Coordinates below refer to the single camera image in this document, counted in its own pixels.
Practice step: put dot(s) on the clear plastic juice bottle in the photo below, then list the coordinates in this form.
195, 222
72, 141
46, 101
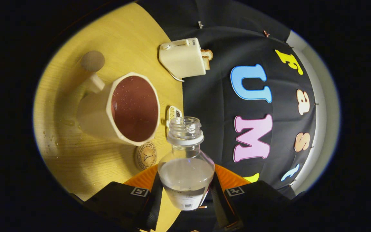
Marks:
185, 180

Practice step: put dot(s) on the round cork coaster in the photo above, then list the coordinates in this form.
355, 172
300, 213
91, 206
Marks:
146, 156

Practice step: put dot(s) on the white divided seed dish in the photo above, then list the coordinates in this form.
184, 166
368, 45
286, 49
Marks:
172, 112

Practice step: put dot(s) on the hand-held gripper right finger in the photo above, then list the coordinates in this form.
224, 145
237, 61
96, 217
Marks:
220, 207

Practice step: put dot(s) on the copper cloth clip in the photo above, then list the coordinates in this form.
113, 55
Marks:
266, 33

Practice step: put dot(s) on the wooden table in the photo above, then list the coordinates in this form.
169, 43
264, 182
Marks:
76, 154

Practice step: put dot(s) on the toast slice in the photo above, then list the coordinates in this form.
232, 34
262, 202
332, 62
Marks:
207, 54
206, 64

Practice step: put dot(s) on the cream toaster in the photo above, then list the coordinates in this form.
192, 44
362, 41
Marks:
182, 58

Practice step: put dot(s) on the white cloth clip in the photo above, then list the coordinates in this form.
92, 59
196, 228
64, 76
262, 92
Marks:
200, 24

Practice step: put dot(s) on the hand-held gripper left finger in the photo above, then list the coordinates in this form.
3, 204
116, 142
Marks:
155, 209

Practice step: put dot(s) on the black backdrop cloth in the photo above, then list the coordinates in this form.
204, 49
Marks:
211, 103

